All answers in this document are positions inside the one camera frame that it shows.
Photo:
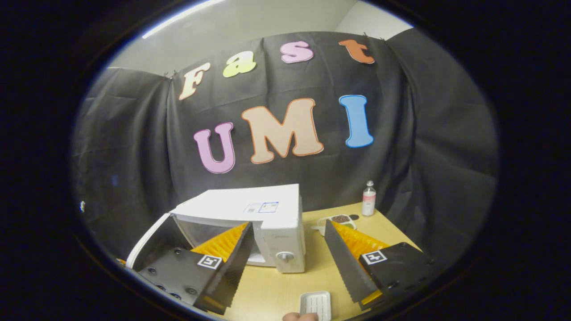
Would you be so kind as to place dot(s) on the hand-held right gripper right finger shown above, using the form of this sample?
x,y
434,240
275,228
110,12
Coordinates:
x,y
343,267

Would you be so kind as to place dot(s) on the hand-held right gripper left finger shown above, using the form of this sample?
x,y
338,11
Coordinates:
x,y
234,267

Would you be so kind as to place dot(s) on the white microwave oven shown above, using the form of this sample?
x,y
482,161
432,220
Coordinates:
x,y
250,200

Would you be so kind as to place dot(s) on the white plastic food tray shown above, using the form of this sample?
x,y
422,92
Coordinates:
x,y
316,304

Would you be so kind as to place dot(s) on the white divided dish of grains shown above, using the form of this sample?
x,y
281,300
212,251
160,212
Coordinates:
x,y
334,220

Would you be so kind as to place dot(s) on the clear bottle with pink label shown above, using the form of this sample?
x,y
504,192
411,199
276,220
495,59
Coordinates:
x,y
369,203

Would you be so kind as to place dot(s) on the black backdrop cloth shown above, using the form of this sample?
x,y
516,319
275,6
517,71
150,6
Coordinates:
x,y
424,156

